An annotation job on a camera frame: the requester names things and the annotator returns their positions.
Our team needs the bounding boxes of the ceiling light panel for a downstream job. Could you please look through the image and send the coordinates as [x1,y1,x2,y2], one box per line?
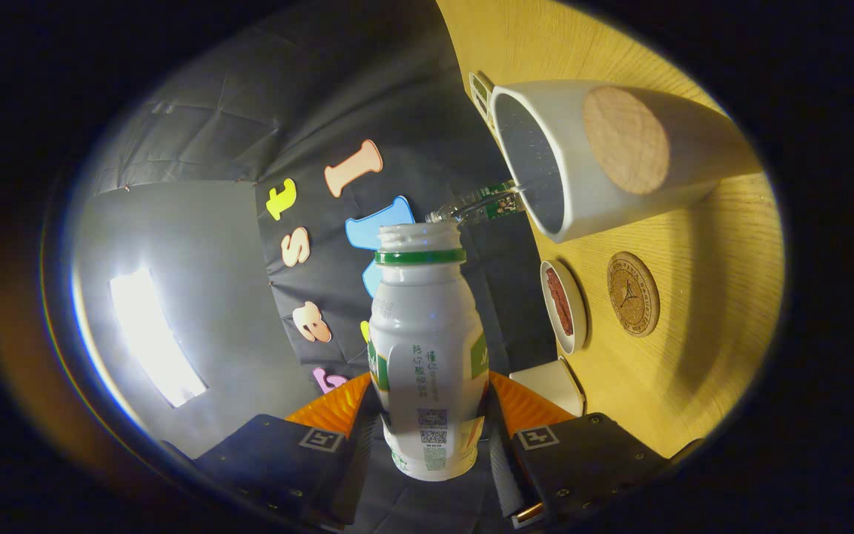
[108,267,209,409]

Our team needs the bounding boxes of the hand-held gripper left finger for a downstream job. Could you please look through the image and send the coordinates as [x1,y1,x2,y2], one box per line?
[193,372,383,529]

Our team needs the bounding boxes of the white round plate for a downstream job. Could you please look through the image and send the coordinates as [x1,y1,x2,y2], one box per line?
[540,260,589,355]

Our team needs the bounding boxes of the white toaster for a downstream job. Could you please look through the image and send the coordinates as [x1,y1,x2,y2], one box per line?
[509,356,586,418]

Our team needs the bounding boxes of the round cork coaster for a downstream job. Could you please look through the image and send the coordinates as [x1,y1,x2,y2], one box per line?
[607,251,661,338]

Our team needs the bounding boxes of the clear plastic water bottle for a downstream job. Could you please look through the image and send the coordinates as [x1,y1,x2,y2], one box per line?
[426,180,526,226]

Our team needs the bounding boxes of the white divided dish of beans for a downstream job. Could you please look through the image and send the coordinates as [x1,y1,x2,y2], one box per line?
[469,71,498,131]

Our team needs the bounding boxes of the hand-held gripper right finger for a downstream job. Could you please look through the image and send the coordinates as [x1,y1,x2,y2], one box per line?
[485,371,671,529]

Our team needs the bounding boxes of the black backdrop cloth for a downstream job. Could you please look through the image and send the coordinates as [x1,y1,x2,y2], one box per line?
[90,0,569,534]

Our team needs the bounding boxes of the wooden table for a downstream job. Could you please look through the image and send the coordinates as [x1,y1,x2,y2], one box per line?
[434,0,787,461]

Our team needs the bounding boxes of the white cup with cork disc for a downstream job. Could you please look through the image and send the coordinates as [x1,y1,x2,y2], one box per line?
[488,79,765,244]

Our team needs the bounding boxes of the white juice bottle green collar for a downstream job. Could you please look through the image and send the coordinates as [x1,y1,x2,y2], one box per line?
[368,221,490,483]

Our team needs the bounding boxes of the red sausages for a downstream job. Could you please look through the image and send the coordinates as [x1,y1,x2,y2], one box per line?
[546,267,575,336]

